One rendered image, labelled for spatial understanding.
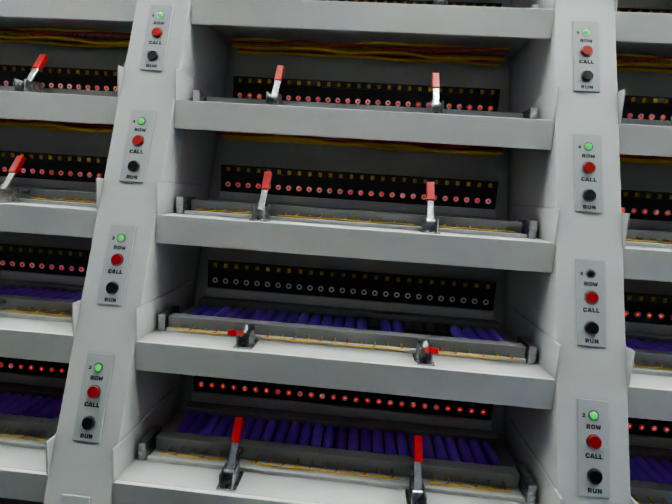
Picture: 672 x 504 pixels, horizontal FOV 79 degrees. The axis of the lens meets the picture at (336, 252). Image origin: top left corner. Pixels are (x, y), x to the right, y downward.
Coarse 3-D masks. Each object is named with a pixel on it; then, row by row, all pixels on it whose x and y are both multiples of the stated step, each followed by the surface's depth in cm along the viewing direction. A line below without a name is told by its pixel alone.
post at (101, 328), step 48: (144, 0) 70; (192, 48) 72; (144, 96) 67; (192, 144) 75; (144, 192) 64; (96, 240) 63; (144, 240) 63; (96, 288) 62; (144, 288) 62; (192, 288) 80; (96, 336) 61; (144, 384) 64; (48, 480) 58; (96, 480) 57
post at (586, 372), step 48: (528, 0) 78; (576, 0) 66; (528, 48) 76; (528, 96) 75; (576, 96) 63; (528, 192) 71; (576, 240) 60; (528, 288) 68; (624, 336) 57; (576, 384) 56; (624, 384) 56; (528, 432) 64; (576, 432) 55; (624, 432) 55; (576, 480) 54; (624, 480) 54
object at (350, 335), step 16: (176, 320) 65; (192, 320) 65; (208, 320) 65; (224, 320) 65; (240, 320) 65; (256, 320) 66; (288, 336) 64; (304, 336) 64; (320, 336) 64; (336, 336) 64; (352, 336) 64; (368, 336) 63; (384, 336) 63; (400, 336) 63; (416, 336) 63; (432, 336) 64; (464, 352) 63; (480, 352) 62; (496, 352) 62; (512, 352) 62
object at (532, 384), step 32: (224, 288) 79; (160, 320) 65; (512, 320) 73; (160, 352) 60; (192, 352) 60; (224, 352) 59; (256, 352) 59; (288, 352) 60; (320, 352) 61; (352, 352) 61; (384, 352) 62; (544, 352) 60; (288, 384) 59; (320, 384) 59; (352, 384) 59; (384, 384) 58; (416, 384) 58; (448, 384) 58; (480, 384) 57; (512, 384) 57; (544, 384) 57
